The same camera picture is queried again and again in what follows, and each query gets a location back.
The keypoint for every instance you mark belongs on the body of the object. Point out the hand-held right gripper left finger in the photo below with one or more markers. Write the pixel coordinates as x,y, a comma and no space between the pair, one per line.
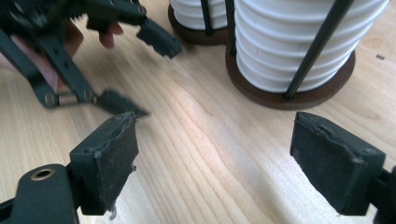
109,161

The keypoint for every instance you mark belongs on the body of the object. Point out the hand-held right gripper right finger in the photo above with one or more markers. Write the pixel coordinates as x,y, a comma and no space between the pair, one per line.
333,168

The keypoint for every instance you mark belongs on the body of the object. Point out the stack of white paper cups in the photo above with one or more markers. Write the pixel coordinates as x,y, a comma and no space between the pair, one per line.
274,46
186,15

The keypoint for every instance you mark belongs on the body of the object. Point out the wooden base cup holder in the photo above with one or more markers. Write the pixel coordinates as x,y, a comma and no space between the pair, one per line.
299,101
199,38

